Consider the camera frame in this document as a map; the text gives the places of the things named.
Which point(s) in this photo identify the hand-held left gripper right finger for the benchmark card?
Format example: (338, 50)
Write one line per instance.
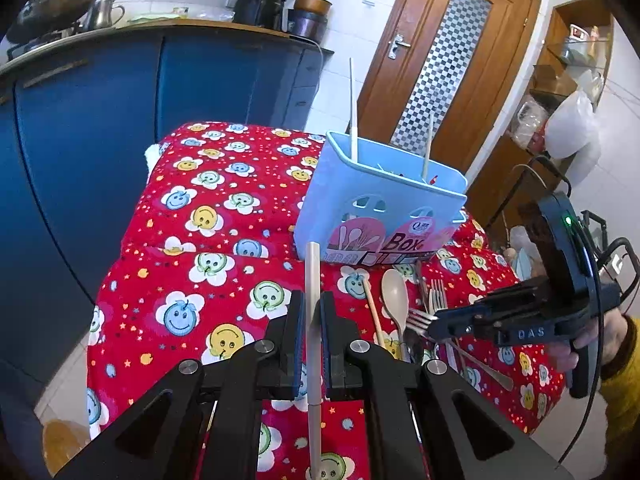
(326, 345)

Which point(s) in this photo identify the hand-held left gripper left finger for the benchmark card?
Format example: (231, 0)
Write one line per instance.
(298, 345)

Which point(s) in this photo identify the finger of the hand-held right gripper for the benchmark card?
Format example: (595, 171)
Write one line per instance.
(465, 325)
(505, 296)

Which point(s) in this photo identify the metal fork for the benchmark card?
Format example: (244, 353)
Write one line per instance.
(438, 296)
(419, 318)

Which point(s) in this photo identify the beige plastic chopstick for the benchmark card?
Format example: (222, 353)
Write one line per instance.
(314, 285)
(428, 145)

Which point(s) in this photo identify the light blue utensil basket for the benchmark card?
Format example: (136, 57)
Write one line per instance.
(345, 195)

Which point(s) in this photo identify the yellow sleeved right forearm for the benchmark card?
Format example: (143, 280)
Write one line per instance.
(622, 410)

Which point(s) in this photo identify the person's right hand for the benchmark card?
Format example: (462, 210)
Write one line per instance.
(614, 337)

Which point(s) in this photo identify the bag of eggs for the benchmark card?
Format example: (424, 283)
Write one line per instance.
(520, 247)

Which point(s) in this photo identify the wooden chopstick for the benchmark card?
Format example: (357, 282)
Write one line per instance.
(373, 312)

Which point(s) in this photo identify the beige plastic spoon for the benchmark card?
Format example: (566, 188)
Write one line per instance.
(395, 292)

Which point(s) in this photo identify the red smiley flower blanket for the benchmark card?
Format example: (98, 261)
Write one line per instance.
(200, 240)

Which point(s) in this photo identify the white plastic bag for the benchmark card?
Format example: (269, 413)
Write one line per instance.
(570, 125)

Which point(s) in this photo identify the wooden door with checkered glass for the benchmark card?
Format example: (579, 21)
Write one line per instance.
(450, 60)

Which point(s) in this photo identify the blue kitchen base cabinet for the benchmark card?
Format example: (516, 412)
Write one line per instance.
(100, 135)

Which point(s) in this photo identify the dark cooking pot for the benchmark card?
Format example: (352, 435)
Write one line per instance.
(307, 24)

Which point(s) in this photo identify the black air fryer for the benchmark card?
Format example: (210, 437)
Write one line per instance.
(257, 5)

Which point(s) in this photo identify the brown pot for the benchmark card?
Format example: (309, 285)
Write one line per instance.
(312, 2)

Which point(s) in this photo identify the small glass jar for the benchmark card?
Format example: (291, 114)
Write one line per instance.
(180, 11)

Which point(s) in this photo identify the green cloth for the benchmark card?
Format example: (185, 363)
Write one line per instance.
(150, 18)

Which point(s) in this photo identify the steel kettle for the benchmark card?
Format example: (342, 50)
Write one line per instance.
(102, 15)

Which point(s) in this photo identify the gas stove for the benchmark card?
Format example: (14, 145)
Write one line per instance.
(35, 42)

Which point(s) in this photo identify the metal wok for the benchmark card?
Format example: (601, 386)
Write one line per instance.
(55, 10)

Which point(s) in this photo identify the wooden wall shelf niche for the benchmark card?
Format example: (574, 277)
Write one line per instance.
(570, 60)

